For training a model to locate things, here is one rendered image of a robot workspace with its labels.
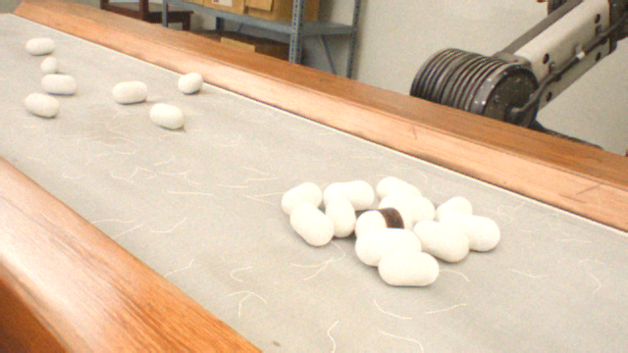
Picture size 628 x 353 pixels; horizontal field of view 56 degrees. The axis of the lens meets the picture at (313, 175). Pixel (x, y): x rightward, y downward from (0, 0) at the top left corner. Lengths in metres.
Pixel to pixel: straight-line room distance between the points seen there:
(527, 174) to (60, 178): 0.35
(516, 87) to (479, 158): 0.29
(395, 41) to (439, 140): 2.40
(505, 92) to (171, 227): 0.52
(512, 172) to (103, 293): 0.34
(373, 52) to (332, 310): 2.74
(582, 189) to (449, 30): 2.30
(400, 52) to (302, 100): 2.29
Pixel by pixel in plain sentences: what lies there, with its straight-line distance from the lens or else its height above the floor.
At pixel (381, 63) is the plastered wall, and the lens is 2.98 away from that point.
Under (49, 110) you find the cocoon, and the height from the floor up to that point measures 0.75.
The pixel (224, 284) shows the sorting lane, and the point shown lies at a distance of 0.31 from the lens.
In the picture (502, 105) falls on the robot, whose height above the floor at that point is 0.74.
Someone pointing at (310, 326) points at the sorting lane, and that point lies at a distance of 0.29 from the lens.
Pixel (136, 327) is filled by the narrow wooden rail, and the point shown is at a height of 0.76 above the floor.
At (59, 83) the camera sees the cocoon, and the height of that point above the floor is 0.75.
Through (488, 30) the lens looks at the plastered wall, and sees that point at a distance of 2.67.
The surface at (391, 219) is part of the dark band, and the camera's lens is 0.35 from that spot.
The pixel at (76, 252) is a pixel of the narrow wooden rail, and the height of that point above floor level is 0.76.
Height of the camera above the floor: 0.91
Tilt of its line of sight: 21 degrees down
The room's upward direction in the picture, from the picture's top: 6 degrees clockwise
